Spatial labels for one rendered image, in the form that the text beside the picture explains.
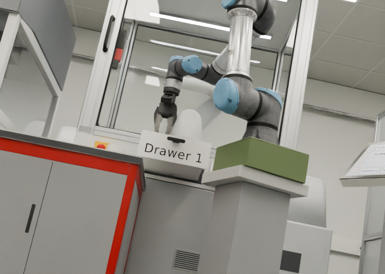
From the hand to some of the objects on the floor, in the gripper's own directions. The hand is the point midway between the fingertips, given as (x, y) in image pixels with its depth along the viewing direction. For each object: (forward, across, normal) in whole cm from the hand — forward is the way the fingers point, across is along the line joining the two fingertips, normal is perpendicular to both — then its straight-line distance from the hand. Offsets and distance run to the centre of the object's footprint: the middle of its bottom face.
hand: (161, 133), depth 257 cm
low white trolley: (+95, +33, +11) cm, 102 cm away
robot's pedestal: (+94, -41, +34) cm, 108 cm away
